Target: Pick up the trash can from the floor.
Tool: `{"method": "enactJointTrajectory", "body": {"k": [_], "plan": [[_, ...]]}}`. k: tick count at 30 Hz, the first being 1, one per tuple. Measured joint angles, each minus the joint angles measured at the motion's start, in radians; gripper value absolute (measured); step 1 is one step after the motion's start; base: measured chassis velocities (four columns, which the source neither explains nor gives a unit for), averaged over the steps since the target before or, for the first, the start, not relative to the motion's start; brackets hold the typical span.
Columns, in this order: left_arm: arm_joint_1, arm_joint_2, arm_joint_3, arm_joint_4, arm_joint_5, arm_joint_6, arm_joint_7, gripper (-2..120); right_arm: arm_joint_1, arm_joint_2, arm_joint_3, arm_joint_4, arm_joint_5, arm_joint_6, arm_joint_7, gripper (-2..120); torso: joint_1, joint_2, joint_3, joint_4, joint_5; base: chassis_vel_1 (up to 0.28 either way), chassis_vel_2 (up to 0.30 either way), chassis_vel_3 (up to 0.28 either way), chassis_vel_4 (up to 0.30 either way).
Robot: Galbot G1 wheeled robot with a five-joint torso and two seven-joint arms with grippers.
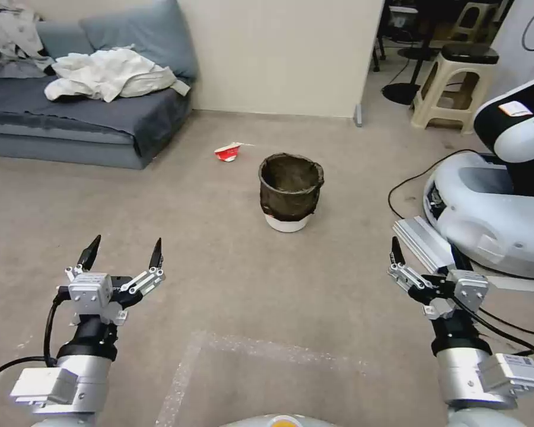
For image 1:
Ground white robot front shell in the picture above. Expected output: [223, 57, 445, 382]
[224, 413, 337, 427]

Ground crumpled white cloth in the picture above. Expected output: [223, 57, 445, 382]
[44, 44, 191, 104]

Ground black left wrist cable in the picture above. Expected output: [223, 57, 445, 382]
[0, 286, 72, 393]

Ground white wheeled robot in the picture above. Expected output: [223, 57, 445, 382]
[421, 71, 534, 281]

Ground black flat device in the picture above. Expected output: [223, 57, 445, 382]
[441, 43, 501, 65]

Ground crumpled grey white garment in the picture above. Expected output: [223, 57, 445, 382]
[0, 0, 57, 79]

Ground silver aluminium profile bars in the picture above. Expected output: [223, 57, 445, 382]
[392, 216, 457, 275]

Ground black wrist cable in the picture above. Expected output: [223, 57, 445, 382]
[452, 295, 534, 358]
[0, 286, 72, 393]

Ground blue grey sofa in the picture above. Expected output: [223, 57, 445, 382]
[0, 20, 195, 171]

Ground crushed red paper cup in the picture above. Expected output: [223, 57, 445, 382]
[213, 140, 244, 164]

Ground small beige plastic stool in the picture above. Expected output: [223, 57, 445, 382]
[448, 1, 495, 44]

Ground black floor cable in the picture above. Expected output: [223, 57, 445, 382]
[387, 149, 475, 222]

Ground white trash can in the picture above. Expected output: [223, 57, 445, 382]
[264, 211, 317, 234]

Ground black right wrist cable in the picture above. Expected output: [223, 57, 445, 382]
[452, 295, 534, 358]

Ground blue grey pillow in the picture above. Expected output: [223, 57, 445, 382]
[78, 0, 200, 84]

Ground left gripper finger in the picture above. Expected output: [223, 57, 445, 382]
[63, 234, 102, 282]
[119, 237, 166, 298]

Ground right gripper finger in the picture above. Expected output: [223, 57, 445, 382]
[386, 236, 428, 295]
[444, 243, 472, 280]

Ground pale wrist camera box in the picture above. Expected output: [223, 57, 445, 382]
[447, 269, 491, 315]
[67, 272, 113, 318]

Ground black round floor stand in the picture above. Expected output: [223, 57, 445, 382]
[380, 0, 441, 107]

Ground white banner with black ring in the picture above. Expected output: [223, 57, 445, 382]
[489, 0, 534, 86]

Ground black bin bag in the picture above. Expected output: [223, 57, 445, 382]
[258, 152, 326, 223]

